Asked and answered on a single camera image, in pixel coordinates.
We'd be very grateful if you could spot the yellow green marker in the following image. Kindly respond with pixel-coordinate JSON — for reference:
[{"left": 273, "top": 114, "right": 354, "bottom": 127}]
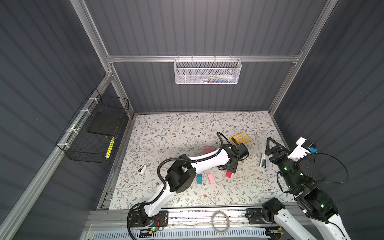
[{"left": 105, "top": 137, "right": 115, "bottom": 159}]

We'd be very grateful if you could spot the white wire mesh basket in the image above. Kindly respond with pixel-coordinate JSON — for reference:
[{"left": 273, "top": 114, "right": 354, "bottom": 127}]
[{"left": 173, "top": 58, "right": 242, "bottom": 85}]

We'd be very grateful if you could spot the light pink wood block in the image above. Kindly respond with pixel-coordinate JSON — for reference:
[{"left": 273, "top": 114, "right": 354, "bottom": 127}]
[{"left": 207, "top": 173, "right": 216, "bottom": 185}]

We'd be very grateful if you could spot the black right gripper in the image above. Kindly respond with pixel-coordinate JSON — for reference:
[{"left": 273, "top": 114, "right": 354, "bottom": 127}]
[{"left": 264, "top": 136, "right": 298, "bottom": 192}]

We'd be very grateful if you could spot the roll of clear tape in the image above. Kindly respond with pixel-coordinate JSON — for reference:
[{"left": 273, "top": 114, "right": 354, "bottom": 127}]
[{"left": 211, "top": 211, "right": 231, "bottom": 234}]

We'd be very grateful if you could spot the black wire basket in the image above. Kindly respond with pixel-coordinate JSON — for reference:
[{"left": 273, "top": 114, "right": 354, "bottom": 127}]
[{"left": 56, "top": 90, "right": 130, "bottom": 164}]

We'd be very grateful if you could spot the dark pink rectangular block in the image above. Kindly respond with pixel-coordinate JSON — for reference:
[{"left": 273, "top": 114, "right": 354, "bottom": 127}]
[{"left": 203, "top": 147, "right": 215, "bottom": 155}]

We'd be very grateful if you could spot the small white clip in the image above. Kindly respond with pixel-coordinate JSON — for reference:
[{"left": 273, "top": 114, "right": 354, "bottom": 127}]
[{"left": 138, "top": 164, "right": 147, "bottom": 175}]

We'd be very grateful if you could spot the black corrugated cable conduit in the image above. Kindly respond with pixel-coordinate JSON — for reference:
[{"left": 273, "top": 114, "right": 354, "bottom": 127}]
[{"left": 125, "top": 131, "right": 233, "bottom": 240}]

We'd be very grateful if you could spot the yellow calculator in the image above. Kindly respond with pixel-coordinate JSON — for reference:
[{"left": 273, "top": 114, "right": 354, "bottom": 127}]
[{"left": 230, "top": 132, "right": 252, "bottom": 147}]

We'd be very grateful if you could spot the teal wood block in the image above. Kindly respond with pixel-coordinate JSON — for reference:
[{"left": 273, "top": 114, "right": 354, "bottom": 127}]
[{"left": 197, "top": 174, "right": 203, "bottom": 185}]

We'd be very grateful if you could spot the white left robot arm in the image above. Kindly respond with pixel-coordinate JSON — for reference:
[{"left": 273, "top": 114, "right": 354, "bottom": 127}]
[{"left": 127, "top": 144, "right": 249, "bottom": 228}]

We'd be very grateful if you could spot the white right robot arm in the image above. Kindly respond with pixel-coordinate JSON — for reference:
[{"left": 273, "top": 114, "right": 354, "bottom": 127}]
[{"left": 261, "top": 137, "right": 350, "bottom": 240}]

